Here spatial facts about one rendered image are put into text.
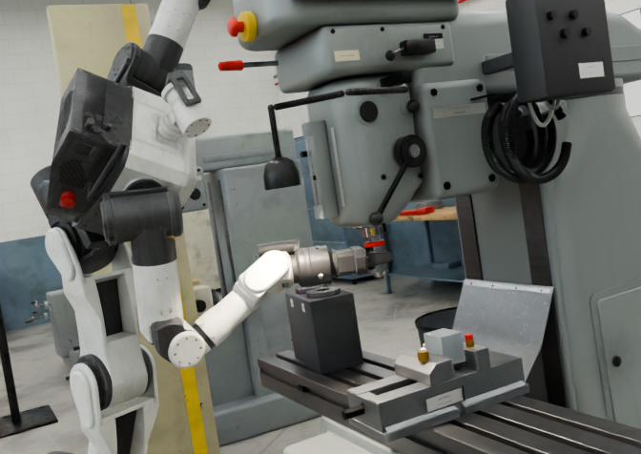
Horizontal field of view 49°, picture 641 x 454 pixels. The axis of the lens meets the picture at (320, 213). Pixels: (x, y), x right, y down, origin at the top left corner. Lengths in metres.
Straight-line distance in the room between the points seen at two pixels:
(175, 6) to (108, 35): 1.47
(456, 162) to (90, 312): 0.94
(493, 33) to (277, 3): 0.55
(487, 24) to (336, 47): 0.42
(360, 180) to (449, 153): 0.22
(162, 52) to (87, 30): 1.50
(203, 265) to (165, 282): 8.56
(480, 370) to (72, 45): 2.30
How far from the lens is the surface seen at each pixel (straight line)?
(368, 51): 1.48
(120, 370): 1.81
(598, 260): 1.77
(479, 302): 1.88
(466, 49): 1.65
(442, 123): 1.56
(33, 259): 10.38
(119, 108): 1.56
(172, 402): 3.27
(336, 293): 1.80
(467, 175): 1.59
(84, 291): 1.76
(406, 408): 1.35
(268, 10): 1.44
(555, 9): 1.48
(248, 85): 11.40
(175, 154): 1.54
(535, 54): 1.44
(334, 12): 1.45
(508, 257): 1.81
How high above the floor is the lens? 1.43
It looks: 3 degrees down
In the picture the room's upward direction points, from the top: 9 degrees counter-clockwise
